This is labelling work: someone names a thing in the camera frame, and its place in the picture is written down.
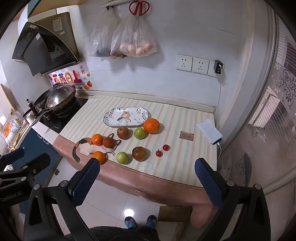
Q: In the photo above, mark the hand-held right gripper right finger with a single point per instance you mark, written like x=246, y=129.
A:
x=208, y=183

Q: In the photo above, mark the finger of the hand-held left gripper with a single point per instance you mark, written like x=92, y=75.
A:
x=32, y=163
x=12, y=154

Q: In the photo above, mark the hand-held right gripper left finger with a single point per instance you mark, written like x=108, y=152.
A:
x=86, y=182

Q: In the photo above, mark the small orange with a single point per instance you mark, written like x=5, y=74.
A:
x=99, y=157
x=97, y=139

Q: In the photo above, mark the green apple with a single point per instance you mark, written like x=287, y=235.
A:
x=124, y=157
x=139, y=133

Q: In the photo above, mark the dark reddish mandarin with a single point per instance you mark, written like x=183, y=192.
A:
x=107, y=142

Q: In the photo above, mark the red cherry tomato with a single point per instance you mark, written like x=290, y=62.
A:
x=165, y=147

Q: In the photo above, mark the cherry tomato with stem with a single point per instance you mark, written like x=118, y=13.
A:
x=158, y=153

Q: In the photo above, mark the red brown apple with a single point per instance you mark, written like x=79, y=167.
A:
x=139, y=153
x=123, y=133

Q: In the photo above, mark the glass fruit plate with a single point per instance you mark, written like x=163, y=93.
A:
x=126, y=117

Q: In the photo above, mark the large orange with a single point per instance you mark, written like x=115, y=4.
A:
x=152, y=125

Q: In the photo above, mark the blue kitchen cabinet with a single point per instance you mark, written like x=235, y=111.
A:
x=34, y=143

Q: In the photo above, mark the clear plastic storage box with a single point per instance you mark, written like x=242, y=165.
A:
x=10, y=129

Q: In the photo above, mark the striped tablecloth with cat print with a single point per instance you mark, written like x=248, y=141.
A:
x=175, y=160

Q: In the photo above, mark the wooden stool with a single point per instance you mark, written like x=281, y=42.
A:
x=174, y=214

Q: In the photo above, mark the dark sauce bottle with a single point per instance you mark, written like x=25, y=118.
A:
x=30, y=106

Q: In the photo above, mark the brown cloth label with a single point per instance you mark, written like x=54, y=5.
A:
x=186, y=135

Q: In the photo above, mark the white paper slip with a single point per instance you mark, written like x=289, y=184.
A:
x=209, y=131

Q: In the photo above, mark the wooden cutting board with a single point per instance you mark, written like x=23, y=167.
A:
x=8, y=97

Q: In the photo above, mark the black gas stove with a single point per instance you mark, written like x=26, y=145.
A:
x=67, y=115

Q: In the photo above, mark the dark frying pan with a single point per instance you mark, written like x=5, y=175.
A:
x=40, y=102

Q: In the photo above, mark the blue striped slipper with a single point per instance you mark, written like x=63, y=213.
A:
x=151, y=221
x=130, y=222

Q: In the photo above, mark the person's dark clothing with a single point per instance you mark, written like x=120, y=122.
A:
x=124, y=234

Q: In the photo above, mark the steel wok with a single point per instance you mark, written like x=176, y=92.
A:
x=61, y=96

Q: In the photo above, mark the white radiator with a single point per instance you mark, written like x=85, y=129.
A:
x=266, y=113

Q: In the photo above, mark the black range hood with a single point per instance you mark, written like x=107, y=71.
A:
x=41, y=46

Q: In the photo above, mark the black plug charger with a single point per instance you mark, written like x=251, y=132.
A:
x=219, y=66

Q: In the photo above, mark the lace patterned window film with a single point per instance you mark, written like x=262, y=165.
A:
x=285, y=76

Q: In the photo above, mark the plastic bag with dark contents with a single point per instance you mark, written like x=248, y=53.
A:
x=101, y=39

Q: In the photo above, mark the plastic bag of eggs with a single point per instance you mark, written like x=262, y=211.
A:
x=135, y=41

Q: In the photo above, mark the colourful wall stickers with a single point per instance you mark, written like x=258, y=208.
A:
x=67, y=77

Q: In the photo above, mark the white wall socket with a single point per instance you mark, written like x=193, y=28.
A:
x=211, y=69
x=200, y=66
x=183, y=63

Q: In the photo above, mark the wall hook rail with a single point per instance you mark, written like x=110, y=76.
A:
x=115, y=2

